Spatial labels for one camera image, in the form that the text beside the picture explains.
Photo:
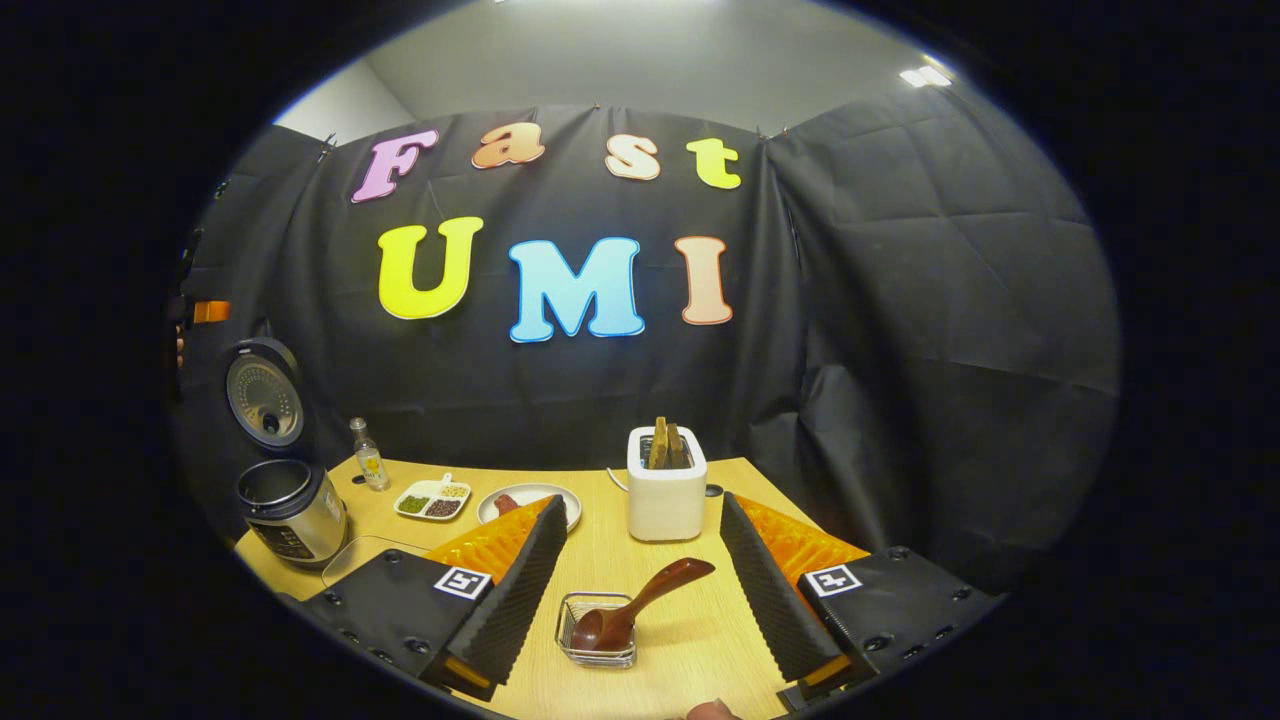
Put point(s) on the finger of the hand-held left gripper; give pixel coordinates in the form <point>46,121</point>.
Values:
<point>212,312</point>

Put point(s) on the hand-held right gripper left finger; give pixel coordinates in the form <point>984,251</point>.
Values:
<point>515,600</point>

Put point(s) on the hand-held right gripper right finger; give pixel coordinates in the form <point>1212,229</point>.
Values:
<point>768,600</point>

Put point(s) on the clear chopstick holder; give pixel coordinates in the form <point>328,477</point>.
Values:
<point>567,640</point>

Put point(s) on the brown wooden spoon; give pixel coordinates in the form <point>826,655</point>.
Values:
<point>650,600</point>

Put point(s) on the clear glass rice tray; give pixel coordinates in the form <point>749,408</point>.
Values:
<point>370,555</point>

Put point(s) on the silver black rice cooker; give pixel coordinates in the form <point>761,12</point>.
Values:
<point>295,515</point>

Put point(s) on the red meat piece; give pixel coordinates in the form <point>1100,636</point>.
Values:
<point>506,504</point>

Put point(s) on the white round plate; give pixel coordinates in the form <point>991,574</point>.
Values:
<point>545,495</point>

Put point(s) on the white divided bean dish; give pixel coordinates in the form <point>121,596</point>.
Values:
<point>430,500</point>

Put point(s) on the white toaster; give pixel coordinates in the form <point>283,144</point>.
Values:
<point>667,505</point>

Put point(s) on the brown toast slice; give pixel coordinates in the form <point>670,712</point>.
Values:
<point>677,448</point>
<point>657,445</point>

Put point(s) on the small clear glass bottle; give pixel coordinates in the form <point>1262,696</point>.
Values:
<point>372,465</point>

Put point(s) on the black backdrop cloth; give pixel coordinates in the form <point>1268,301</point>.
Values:
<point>900,330</point>

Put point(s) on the small ceiling light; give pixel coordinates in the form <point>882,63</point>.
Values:
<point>925,76</point>

